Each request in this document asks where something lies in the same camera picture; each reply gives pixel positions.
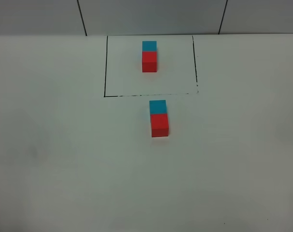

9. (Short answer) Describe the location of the blue template cube block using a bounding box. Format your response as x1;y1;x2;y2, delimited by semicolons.
142;41;157;52

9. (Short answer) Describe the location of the red template cube block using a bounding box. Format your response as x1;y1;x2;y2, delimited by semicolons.
142;51;157;73

